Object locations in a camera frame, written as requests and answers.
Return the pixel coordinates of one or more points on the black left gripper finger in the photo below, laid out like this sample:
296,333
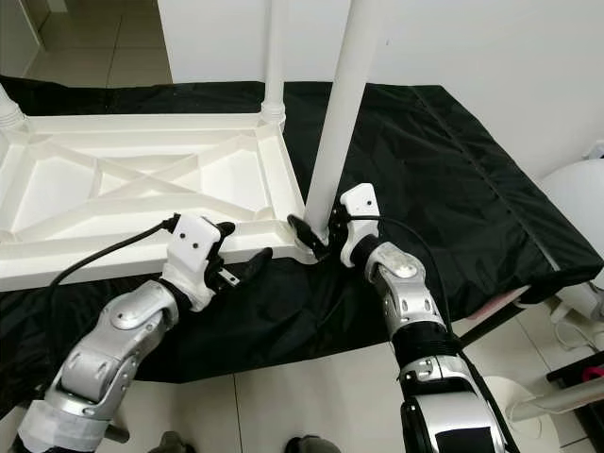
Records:
257,265
226,233

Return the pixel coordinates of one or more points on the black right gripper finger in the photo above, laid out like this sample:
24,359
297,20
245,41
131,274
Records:
305,232

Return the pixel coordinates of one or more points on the white plastic table top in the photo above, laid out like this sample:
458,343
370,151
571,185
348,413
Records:
113,189

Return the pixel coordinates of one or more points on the white plastic table leg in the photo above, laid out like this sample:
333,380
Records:
9,113
276,57
349,94

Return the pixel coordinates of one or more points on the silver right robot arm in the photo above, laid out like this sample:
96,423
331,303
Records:
406,293

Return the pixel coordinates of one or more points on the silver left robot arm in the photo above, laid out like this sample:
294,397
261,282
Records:
123,330

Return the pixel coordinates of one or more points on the grey left robot foot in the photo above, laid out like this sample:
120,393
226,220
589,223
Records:
172,444

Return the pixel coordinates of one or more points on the grey robot foot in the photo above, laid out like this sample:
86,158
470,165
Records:
172,444
313,445

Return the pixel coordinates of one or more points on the black metal table leg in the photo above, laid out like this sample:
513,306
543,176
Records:
481,332
117,433

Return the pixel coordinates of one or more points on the grey right robot foot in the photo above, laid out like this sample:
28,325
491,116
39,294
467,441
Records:
313,445

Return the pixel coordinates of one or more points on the white round floor stand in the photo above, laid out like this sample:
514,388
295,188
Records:
557,401

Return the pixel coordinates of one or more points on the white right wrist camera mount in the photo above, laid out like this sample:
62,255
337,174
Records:
360,200

